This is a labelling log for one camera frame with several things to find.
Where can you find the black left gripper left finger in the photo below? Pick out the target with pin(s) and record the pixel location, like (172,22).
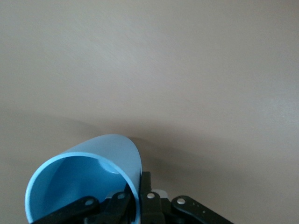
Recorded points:
(88,205)

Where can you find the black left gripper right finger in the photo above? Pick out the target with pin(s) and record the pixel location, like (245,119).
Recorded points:
(151,210)

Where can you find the blue plastic cup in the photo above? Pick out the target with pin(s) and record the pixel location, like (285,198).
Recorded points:
(93,149)

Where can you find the brown table cover sheet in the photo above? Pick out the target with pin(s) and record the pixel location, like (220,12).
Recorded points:
(163,70)

